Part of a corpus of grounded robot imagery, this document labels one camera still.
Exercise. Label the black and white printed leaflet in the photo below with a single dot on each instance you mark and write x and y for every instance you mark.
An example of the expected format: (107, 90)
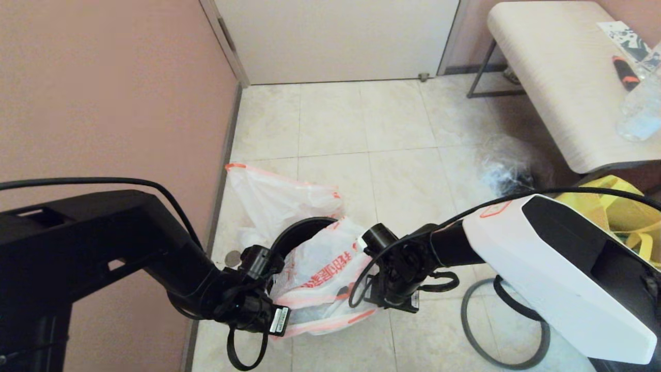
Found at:
(622, 37)

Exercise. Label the clear bag with dark items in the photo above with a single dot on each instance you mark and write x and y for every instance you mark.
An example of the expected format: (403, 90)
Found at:
(503, 170)

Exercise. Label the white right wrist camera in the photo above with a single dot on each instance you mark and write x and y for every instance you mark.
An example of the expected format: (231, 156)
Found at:
(362, 243)

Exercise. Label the black and orange tool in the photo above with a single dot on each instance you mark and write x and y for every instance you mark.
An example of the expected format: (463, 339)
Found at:
(624, 75)

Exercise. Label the long dark grey baseboard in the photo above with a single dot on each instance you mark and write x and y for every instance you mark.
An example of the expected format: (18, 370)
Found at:
(230, 134)

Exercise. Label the orange print plastic bag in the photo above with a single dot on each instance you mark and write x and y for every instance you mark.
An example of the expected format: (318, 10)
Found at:
(320, 258)

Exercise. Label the small grey striped object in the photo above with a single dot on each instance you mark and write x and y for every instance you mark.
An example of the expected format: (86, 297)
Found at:
(510, 76)

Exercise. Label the round metal floor drain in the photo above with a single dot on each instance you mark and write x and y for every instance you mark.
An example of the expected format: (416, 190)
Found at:
(232, 258)

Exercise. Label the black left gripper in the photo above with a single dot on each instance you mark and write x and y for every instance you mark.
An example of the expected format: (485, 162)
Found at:
(242, 305)

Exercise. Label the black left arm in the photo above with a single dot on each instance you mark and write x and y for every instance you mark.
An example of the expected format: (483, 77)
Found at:
(77, 232)

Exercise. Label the short dark grey baseboard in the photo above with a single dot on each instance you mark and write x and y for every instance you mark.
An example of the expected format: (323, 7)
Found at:
(465, 70)

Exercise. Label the white plastic bag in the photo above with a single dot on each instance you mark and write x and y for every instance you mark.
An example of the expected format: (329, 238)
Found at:
(268, 201)

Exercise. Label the clear plastic bottle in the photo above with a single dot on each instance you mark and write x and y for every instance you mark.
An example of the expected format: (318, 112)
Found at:
(640, 113)

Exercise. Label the white door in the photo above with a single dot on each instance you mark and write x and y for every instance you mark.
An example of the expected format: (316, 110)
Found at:
(335, 41)

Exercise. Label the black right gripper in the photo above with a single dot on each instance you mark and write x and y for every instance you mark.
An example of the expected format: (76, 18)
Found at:
(403, 268)

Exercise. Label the beige wood grain table top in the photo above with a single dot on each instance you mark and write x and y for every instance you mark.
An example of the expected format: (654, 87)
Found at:
(557, 77)

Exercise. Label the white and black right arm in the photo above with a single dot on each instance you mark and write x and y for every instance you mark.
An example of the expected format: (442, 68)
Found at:
(542, 258)

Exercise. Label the black round trash bin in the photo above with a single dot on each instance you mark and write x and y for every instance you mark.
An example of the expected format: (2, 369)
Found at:
(297, 230)

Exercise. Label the yellow fabric tote bag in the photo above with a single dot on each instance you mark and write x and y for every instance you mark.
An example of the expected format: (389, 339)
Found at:
(630, 212)

